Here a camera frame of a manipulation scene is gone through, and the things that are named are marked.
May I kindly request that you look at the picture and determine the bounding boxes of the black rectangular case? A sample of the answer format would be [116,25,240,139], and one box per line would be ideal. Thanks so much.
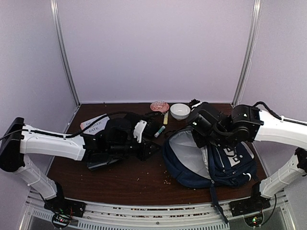
[143,116,161,137]

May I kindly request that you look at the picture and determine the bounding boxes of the left aluminium frame post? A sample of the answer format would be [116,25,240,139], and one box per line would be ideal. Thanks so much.
[50,0,81,107]

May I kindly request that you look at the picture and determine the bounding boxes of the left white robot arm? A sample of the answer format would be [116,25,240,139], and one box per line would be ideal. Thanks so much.
[0,111,161,213]

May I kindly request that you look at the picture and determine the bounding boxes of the dark blue Humor book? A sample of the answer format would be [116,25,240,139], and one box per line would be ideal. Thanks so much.
[86,154,119,171]

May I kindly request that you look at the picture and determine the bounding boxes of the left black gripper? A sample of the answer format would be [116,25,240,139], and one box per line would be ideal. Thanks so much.
[108,137,162,161]

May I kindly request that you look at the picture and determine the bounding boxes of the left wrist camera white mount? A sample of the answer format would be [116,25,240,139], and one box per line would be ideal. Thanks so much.
[133,120,147,143]

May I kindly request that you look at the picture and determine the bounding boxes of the right aluminium frame post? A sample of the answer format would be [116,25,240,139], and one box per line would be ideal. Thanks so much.
[232,0,262,107]

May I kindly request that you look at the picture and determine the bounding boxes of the white book pink flowers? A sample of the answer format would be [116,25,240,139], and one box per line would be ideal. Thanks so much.
[80,117,109,135]

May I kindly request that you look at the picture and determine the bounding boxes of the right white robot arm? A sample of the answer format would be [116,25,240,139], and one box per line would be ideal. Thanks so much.
[187,101,307,212]

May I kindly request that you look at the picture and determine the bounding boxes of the red patterned small bowl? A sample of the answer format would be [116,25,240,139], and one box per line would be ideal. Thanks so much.
[150,101,170,113]

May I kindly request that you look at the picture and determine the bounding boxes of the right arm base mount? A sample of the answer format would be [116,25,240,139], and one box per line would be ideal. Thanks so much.
[229,197,271,228]

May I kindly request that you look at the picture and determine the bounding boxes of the white green glue stick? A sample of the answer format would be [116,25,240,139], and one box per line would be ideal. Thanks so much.
[154,126,166,138]

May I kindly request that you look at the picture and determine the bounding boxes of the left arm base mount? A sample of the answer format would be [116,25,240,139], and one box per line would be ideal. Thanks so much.
[43,199,86,229]

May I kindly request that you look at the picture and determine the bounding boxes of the front aluminium rail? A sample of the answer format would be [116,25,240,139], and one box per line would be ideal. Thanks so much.
[23,189,295,230]

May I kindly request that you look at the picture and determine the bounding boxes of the yellow highlighter marker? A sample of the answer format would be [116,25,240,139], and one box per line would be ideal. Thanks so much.
[163,112,169,125]

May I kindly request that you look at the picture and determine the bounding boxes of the navy blue student backpack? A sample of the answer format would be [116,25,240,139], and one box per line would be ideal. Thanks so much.
[162,128,258,224]

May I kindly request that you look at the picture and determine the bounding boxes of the white ceramic bowl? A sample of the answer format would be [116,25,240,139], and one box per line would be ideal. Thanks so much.
[170,103,191,120]

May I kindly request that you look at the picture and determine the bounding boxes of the aluminium frame post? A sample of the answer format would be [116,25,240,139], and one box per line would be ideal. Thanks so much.
[50,0,81,107]
[232,0,262,107]

